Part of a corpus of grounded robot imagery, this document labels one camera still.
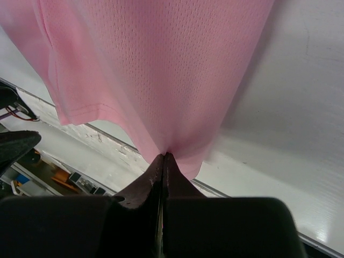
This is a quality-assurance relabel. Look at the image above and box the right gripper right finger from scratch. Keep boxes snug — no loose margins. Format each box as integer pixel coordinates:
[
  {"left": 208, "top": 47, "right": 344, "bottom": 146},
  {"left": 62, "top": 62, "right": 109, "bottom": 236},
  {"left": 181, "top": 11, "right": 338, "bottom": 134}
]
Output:
[{"left": 162, "top": 153, "right": 306, "bottom": 257}]

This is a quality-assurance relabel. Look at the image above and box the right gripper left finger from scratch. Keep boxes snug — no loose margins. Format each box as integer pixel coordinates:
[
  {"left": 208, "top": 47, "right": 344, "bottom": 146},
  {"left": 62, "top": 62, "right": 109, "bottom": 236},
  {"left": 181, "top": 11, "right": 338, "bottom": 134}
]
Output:
[{"left": 1, "top": 155, "right": 164, "bottom": 257}]

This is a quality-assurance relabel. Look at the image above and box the pink t-shirt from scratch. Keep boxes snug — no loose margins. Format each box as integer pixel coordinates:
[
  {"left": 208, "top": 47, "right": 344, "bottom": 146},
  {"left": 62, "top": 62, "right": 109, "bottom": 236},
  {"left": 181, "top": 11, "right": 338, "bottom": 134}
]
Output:
[{"left": 1, "top": 1, "right": 273, "bottom": 179}]

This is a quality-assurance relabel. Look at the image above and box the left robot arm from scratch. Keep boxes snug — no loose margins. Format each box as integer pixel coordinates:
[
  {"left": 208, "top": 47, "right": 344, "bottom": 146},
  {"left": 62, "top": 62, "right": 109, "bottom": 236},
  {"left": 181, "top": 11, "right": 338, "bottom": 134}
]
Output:
[{"left": 1, "top": 83, "right": 41, "bottom": 175}]

